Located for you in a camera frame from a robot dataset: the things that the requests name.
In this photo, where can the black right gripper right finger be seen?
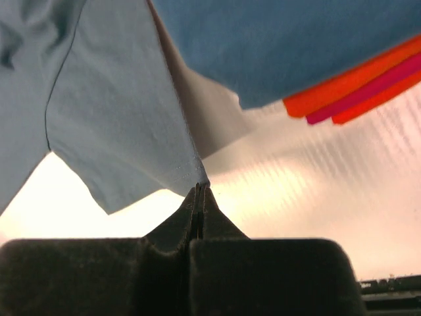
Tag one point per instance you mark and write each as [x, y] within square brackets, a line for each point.
[231, 274]

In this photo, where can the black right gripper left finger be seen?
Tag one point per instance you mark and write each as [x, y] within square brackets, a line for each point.
[104, 276]

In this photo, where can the grey-blue t shirt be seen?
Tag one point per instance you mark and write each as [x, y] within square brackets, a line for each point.
[87, 81]

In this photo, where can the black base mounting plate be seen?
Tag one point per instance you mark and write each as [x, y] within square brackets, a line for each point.
[393, 296]

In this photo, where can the folded orange t shirt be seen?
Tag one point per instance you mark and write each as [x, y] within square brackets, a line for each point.
[334, 89]

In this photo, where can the folded teal t shirt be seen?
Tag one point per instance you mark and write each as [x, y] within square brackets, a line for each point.
[267, 50]

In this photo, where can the folded red t shirt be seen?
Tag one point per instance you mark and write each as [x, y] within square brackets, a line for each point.
[379, 99]

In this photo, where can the folded magenta t shirt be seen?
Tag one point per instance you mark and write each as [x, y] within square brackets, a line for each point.
[379, 84]

